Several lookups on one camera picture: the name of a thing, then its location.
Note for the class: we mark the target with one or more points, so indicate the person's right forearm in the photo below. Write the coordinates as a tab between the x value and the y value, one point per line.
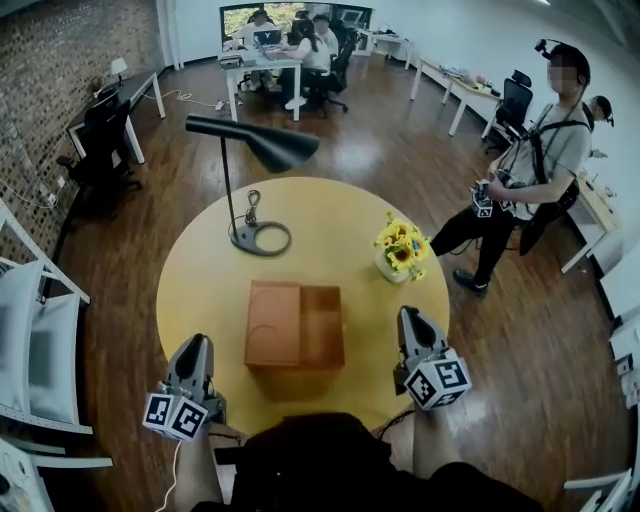
435	440

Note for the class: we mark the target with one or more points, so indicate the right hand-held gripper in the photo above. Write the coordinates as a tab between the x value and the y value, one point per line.
425	360

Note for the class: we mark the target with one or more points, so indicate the open laptop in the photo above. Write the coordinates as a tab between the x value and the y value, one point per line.
267	37

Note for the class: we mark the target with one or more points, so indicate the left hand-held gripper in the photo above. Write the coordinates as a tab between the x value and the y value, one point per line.
190	385

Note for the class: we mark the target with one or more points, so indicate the long white desk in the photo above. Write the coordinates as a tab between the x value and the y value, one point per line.
460	82

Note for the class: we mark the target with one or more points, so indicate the black desk lamp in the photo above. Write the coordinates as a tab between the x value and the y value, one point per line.
270	142

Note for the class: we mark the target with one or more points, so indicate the person's black clothing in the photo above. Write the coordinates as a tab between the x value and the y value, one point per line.
320	465

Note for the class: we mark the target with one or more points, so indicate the orange box lid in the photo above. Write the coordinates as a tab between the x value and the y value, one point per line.
272	322

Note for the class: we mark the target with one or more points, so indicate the yellow sunflower bouquet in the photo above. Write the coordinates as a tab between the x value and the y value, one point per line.
400	245

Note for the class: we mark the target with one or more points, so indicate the white flower vase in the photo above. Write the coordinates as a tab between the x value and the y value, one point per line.
387	270

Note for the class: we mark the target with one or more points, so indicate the orange box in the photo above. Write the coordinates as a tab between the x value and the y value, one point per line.
322	330

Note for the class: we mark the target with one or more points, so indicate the small white table lamp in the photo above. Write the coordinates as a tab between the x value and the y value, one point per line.
118	65

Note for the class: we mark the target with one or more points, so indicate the white cabinet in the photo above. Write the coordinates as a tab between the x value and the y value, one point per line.
622	325

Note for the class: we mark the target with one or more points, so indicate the light wooden desk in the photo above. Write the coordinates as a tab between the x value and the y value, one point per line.
595	205

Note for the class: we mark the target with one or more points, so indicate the black desk with white legs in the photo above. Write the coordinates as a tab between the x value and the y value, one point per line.
120	95

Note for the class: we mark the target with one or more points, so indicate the white office desk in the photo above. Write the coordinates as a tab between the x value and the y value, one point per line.
262	65

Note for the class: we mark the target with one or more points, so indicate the person's left forearm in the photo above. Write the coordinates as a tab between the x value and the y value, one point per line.
195	475

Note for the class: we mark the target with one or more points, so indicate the black office chair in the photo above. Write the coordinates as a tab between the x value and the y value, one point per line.
102	140
342	65
515	107

